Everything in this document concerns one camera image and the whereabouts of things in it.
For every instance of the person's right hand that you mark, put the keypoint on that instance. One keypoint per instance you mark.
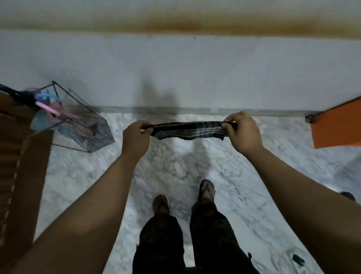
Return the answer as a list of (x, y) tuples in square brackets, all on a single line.
[(245, 132)]

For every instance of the person's left hand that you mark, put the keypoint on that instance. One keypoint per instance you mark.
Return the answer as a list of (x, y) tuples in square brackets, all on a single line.
[(135, 141)]

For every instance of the black white striped cloth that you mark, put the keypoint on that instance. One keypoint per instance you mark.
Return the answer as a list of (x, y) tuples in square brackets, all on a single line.
[(189, 130)]

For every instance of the clear transparent umbrella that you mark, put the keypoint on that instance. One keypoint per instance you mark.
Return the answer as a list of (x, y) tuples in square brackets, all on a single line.
[(19, 96)]

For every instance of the person's left forearm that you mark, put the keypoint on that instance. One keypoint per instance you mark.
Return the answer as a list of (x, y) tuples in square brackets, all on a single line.
[(84, 220)]

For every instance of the person's right forearm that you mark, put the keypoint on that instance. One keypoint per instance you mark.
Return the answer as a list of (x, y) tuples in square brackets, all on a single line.
[(316, 209)]

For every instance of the person's black sandal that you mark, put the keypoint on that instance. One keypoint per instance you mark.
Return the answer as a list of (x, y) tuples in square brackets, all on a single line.
[(206, 192), (160, 204)]

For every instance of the person's black trousers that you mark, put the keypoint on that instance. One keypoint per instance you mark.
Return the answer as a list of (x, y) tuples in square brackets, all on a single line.
[(211, 240)]

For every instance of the metal door stopper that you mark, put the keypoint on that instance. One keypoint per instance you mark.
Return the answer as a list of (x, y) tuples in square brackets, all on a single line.
[(310, 118)]

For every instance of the orange wooden bookshelf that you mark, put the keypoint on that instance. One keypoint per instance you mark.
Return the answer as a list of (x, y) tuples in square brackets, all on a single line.
[(338, 127)]

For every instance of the brown wooden door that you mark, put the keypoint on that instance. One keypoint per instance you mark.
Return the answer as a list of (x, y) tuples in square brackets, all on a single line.
[(22, 183)]

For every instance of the small black adapter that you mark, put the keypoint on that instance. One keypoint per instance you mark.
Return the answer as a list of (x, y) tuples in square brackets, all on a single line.
[(298, 260)]

